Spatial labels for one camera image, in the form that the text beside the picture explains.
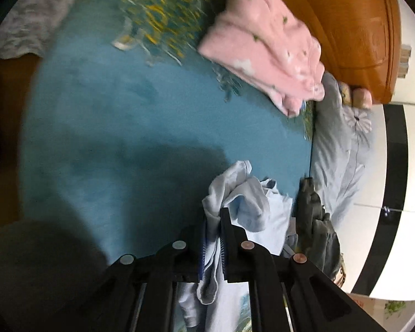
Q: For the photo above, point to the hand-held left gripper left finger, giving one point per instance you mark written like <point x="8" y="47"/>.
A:
<point x="190" y="252"/>

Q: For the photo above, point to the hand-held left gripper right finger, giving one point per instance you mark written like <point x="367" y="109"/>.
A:
<point x="233" y="249"/>

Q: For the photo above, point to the light blue shirt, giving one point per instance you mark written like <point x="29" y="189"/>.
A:
<point x="249" y="207"/>

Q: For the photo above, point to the grey garment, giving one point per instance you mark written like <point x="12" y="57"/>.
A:
<point x="314" y="228"/>

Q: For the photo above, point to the cream cartoon print cloth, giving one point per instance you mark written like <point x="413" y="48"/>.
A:
<point x="339" y="276"/>

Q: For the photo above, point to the grey-blue floral duvet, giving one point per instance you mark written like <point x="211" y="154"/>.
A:
<point x="335" y="152"/>

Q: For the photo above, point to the teal floral bed sheet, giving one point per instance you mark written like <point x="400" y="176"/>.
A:
<point x="124" y="128"/>

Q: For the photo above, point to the white printed carton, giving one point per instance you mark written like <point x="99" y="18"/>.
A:
<point x="384" y="309"/>

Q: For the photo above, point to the white wardrobe with black stripe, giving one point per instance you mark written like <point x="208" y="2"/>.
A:
<point x="394" y="166"/>

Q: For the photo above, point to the yellow-green pillow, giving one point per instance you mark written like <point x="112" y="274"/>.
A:
<point x="345" y="93"/>

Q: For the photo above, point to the pink pillow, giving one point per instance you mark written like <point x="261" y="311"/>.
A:
<point x="361" y="97"/>

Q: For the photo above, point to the pink garment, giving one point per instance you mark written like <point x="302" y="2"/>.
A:
<point x="262" y="41"/>

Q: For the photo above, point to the wooden headboard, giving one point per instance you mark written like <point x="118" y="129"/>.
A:
<point x="359" y="24"/>

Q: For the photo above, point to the grey white patterned cloth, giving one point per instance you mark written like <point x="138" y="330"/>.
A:
<point x="27" y="17"/>

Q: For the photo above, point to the wall switch plate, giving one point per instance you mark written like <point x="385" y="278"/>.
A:
<point x="402" y="74"/>
<point x="406" y="48"/>
<point x="405" y="57"/>
<point x="404" y="66"/>

